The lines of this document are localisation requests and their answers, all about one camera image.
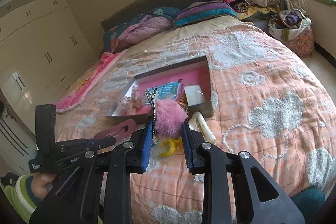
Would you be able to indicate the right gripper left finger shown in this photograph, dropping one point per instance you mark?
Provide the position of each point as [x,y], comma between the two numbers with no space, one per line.
[75,194]

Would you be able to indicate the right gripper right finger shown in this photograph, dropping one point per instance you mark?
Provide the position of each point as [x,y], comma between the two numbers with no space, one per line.
[258,198]

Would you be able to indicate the yellow item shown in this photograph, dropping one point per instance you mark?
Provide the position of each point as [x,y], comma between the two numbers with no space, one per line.
[169,147]

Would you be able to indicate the white claw hair clip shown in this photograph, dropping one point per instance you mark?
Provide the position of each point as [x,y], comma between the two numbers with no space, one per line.
[198,123]

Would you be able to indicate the pink fluffy hair clip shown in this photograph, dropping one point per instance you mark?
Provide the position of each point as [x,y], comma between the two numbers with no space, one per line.
[168,116]

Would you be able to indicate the green striped sleeve forearm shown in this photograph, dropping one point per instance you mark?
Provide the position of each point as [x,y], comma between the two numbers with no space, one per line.
[19,193]

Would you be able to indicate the left hand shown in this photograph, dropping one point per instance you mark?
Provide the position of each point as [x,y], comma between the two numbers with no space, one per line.
[39,184]

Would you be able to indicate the pink cartoon blanket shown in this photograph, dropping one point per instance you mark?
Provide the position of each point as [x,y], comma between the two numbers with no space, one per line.
[87,81]

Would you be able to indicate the clear box in tray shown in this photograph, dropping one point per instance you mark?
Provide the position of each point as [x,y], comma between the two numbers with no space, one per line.
[194,95]

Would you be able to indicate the brown curved hair clip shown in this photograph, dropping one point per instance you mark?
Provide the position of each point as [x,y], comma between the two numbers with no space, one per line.
[119,131]

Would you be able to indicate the blue printed packet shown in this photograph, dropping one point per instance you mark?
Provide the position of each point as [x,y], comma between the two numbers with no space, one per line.
[170,91]

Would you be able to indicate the dark box with pink lining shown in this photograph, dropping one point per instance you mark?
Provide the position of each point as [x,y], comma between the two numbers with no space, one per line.
[187,82]

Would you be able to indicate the orange white patterned quilt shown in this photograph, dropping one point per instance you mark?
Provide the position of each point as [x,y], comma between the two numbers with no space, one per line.
[266,100]

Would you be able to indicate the pink dotted bow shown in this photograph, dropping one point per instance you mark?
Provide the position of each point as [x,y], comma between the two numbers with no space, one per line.
[135,104]

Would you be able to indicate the cream wardrobe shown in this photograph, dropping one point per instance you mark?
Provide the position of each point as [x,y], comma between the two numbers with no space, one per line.
[43,52]

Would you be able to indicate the dark teal trouser knee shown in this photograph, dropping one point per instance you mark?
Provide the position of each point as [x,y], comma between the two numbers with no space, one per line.
[309,202]

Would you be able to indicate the pink purple folded duvet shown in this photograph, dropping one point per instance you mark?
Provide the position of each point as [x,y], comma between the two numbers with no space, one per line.
[139,28]

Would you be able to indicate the purple teal striped pillow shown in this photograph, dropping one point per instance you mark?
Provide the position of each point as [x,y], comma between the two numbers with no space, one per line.
[201,11]

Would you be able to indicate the floral fabric bag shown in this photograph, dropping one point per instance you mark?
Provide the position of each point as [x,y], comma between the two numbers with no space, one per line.
[293,29]

